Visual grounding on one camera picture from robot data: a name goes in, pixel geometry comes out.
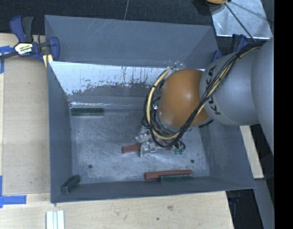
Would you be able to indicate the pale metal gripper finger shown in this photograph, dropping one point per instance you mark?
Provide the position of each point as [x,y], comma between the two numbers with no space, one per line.
[143,151]
[141,139]

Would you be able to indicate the red-brown block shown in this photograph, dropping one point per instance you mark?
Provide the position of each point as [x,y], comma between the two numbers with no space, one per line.
[165,173]
[130,148]

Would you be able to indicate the grey metal bin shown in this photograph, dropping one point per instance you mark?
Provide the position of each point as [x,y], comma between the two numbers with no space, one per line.
[108,139]

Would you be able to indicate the dark green flat block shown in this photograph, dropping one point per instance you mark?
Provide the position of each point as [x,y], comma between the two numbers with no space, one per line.
[177,178]
[87,111]
[70,184]

